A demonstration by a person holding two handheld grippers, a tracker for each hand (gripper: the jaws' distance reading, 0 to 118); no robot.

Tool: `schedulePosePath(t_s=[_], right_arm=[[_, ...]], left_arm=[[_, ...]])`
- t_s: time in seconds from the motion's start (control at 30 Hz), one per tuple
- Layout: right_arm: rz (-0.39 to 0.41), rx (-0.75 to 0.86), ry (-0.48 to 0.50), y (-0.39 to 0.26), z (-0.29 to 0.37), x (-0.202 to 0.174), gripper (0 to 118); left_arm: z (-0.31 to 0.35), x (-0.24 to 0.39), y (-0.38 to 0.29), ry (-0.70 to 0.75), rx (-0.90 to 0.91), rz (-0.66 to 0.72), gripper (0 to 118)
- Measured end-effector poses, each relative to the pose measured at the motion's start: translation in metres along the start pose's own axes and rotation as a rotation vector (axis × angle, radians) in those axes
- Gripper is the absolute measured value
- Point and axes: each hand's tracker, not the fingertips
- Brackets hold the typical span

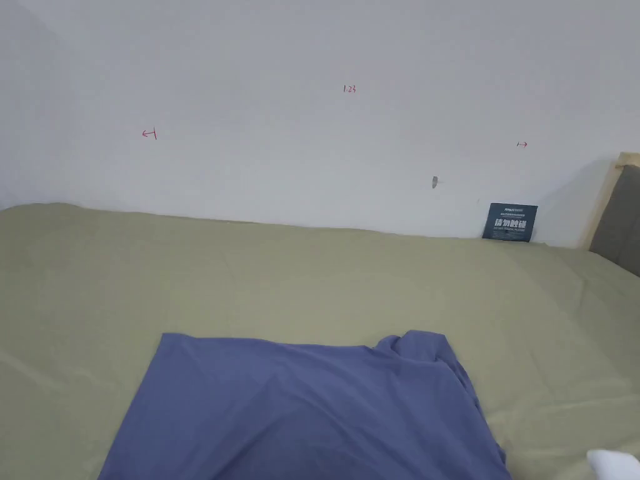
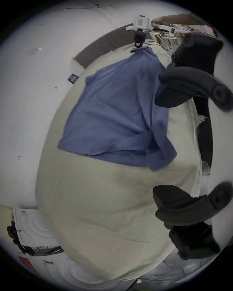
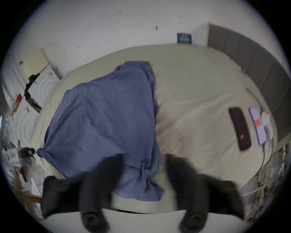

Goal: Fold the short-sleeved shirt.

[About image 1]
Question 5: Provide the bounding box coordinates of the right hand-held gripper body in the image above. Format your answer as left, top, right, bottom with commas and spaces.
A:
586, 448, 640, 480

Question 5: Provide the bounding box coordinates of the dark blue printed card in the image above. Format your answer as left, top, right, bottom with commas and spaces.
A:
482, 202, 539, 244

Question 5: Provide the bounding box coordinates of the blue shirt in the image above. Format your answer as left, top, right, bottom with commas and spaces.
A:
97, 329, 514, 480

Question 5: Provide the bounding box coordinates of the bed with pale green sheet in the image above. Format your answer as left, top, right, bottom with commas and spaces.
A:
0, 202, 640, 480

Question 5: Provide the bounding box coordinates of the grey padded headboard wooden frame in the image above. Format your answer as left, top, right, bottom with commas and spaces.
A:
577, 152, 640, 278

